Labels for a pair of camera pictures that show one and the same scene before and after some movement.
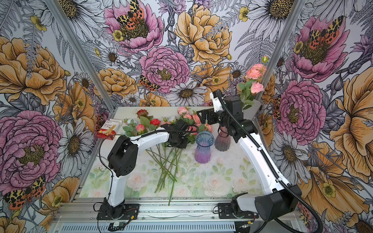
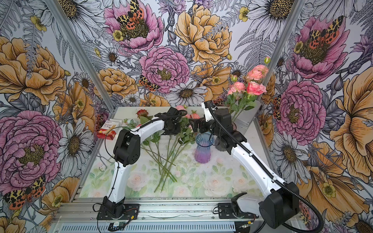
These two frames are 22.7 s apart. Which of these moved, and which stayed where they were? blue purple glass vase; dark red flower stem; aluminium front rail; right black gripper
Moved: right black gripper
Stayed: aluminium front rail; blue purple glass vase; dark red flower stem
